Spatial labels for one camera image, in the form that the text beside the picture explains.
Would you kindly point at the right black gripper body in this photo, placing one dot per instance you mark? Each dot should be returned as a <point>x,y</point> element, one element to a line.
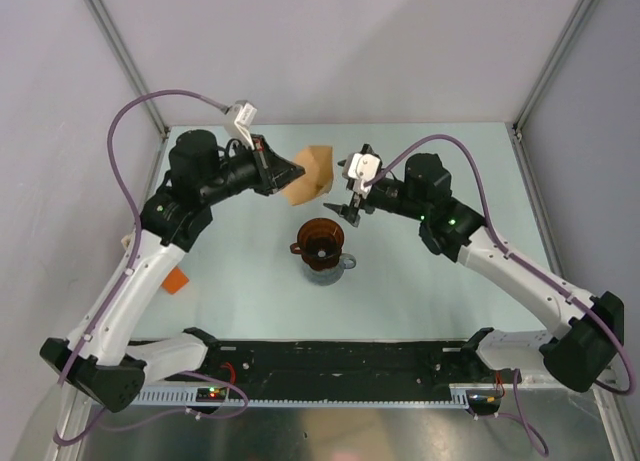
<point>357,204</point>

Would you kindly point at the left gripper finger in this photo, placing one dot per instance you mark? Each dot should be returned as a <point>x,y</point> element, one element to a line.
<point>275,161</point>
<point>282,176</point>

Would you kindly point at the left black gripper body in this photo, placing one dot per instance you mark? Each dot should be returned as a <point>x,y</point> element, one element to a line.
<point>257,169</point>

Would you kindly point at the brown paper coffee filter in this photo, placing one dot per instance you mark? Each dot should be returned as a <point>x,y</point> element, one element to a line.
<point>317,161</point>

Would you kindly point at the amber glass coffee dripper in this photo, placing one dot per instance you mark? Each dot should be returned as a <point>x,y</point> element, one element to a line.
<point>319,243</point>

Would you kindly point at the clear glass pitcher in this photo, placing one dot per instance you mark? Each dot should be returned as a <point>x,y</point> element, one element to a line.
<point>329,276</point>

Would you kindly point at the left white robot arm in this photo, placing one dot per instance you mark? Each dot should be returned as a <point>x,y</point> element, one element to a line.
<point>97,357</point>

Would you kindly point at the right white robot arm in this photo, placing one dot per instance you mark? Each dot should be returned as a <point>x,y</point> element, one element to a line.
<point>451,228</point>

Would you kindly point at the orange coffee filter box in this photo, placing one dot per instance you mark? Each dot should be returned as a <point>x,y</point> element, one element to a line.
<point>174,281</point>

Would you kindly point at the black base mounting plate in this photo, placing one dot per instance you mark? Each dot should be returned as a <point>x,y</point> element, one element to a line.
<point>347,370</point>

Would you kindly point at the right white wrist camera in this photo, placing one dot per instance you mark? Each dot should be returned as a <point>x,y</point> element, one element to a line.
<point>364,169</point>

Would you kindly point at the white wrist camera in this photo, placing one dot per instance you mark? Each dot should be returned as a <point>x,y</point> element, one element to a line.
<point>364,169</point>
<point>238,120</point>

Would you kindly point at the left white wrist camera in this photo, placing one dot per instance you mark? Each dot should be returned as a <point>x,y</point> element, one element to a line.
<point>238,120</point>

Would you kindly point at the aluminium frame rail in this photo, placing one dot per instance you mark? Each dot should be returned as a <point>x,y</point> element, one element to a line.
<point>574,363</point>

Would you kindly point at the white slotted cable duct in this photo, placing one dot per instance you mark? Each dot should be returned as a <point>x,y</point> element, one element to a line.
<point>192,395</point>

